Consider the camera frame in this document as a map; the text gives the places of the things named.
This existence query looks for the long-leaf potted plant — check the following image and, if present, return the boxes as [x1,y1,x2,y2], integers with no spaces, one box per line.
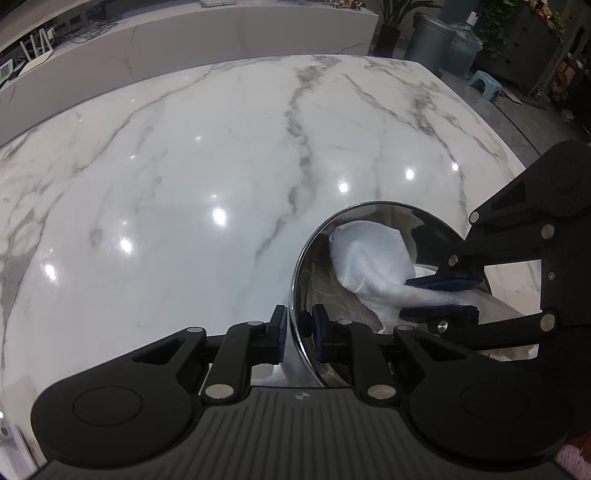
[369,0,444,59]

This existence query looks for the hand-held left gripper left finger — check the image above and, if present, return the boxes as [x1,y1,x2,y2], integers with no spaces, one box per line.
[121,305,289,401]

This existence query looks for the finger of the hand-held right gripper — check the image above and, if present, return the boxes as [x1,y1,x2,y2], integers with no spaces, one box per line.
[405,168,558,293]
[399,305,560,355]

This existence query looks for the white power strip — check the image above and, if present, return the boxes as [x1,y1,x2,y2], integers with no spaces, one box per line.
[0,414,38,480]

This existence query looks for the blue water jug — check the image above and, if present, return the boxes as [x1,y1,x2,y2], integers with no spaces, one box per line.
[448,25,484,77]

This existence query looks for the teal plastic stool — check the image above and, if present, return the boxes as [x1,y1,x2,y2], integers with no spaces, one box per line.
[468,69,504,100]

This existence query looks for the white router with antennas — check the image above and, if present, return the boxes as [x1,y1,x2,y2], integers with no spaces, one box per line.
[18,28,58,77]

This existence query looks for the cluttered display shelf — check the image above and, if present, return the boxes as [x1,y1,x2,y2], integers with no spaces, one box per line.
[538,0,591,125]

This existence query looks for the stainless steel bowl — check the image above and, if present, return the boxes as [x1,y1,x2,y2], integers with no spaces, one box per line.
[288,200,495,388]

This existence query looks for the pink fuzzy fabric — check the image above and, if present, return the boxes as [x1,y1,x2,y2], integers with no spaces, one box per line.
[555,442,591,470]

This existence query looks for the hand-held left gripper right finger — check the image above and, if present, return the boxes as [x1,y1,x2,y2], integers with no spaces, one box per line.
[311,304,468,402]

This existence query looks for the white cloth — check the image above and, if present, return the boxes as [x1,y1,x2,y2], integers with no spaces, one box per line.
[328,220,483,335]

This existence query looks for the tangled black cables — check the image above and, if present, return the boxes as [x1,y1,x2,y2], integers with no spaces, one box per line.
[55,17,122,44]

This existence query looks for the leafy green climbing plant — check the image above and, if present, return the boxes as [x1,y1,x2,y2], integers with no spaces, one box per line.
[475,0,523,61]

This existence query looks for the dark cabinet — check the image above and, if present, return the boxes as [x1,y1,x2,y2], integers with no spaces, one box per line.
[480,6,567,93]

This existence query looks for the grey trash bin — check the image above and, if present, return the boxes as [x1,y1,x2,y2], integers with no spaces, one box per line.
[406,11,458,75]

